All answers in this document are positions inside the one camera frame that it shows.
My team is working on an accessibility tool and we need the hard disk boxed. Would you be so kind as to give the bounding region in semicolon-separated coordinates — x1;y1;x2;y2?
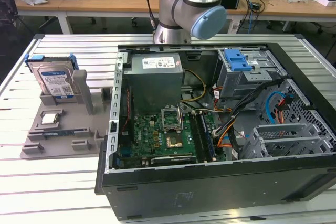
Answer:
25;55;79;103

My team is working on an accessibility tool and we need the grey metal disk bay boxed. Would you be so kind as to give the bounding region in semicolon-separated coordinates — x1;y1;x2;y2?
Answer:
241;123;336;161

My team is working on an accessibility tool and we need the wooden desk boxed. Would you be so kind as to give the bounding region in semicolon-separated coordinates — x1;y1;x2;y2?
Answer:
14;0;336;35

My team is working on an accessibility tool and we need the silver CPU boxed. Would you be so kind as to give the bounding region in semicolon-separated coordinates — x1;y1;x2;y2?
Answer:
41;113;60;125

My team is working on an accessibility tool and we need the grey parts rack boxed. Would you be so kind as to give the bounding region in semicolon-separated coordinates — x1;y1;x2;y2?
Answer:
20;69;113;161

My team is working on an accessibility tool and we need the grey power supply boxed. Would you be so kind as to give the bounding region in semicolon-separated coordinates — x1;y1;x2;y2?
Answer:
122;52;184;114

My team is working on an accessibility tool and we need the green motherboard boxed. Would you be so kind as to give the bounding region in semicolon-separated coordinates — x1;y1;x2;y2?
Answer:
115;111;224;169

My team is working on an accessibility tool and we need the metal socket cover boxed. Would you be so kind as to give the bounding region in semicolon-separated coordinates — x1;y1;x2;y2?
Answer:
160;104;183;133

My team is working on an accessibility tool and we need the CPU socket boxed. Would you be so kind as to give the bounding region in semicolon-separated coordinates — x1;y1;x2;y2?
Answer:
165;134;184;149

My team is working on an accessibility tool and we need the black RAM slot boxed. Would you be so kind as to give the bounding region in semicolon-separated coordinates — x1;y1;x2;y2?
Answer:
189;111;204;163
195;111;211;163

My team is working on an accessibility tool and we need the black graphics card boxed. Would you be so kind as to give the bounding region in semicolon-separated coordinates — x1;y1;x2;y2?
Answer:
151;154;197;167

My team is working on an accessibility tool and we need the blue drive latch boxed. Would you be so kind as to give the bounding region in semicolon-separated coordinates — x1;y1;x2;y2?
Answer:
224;48;253;72

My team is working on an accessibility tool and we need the grey optical drive cage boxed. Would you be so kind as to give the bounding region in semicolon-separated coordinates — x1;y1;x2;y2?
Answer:
214;48;287;99

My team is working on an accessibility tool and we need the black PC case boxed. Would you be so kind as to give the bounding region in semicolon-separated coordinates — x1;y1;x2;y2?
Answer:
94;41;336;221

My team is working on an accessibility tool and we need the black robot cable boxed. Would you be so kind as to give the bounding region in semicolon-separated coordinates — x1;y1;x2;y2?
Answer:
143;0;160;32

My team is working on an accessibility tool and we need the yellow black wire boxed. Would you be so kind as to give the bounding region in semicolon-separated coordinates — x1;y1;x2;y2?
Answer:
181;69;207;103

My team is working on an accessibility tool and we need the orange wire bundle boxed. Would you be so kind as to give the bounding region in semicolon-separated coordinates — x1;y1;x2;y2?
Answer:
217;126;234;148

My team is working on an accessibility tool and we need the black wire bundle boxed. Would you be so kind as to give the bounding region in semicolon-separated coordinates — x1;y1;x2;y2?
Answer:
214;79;284;135

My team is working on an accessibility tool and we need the blue wire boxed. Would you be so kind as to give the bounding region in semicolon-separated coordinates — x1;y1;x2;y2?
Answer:
265;90;286;125

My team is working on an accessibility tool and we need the red orange wire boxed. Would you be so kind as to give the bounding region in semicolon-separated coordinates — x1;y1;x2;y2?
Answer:
275;95;289;124

